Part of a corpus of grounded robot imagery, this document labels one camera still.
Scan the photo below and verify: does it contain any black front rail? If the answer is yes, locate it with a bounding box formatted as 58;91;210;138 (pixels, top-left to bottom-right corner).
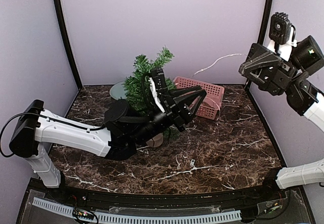
28;178;290;209

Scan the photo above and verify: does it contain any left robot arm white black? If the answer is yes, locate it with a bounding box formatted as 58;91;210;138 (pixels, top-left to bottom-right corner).
9;86;207;202

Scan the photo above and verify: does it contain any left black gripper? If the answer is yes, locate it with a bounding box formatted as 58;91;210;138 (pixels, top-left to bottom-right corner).
130;85;208;146

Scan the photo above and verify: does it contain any pink plastic basket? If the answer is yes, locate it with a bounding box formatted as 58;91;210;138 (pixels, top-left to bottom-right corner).
174;76;225;120

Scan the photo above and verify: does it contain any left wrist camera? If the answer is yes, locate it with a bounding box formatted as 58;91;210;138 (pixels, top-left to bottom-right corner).
149;67;167;113

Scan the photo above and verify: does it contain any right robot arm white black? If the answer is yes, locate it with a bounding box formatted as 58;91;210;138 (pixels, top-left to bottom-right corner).
238;35;323;201

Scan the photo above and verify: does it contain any white slotted cable duct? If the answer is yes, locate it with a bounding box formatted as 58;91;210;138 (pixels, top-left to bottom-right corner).
32;197;242;223

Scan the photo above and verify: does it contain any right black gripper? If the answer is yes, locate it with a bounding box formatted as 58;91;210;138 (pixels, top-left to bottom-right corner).
240;41;299;95

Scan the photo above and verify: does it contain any pale green plate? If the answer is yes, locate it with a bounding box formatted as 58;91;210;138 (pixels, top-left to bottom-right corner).
109;81;127;100

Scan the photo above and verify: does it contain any small green christmas tree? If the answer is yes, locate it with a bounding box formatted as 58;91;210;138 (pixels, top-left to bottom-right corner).
123;47;180;148

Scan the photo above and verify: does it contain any left black frame post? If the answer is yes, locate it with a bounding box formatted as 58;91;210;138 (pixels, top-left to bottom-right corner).
53;0;83;90

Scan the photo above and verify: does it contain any black frame post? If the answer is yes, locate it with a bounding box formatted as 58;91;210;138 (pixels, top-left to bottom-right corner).
244;0;276;89
53;0;83;90

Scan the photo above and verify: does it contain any right black frame post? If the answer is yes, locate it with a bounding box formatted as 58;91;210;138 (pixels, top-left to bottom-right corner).
244;0;276;89

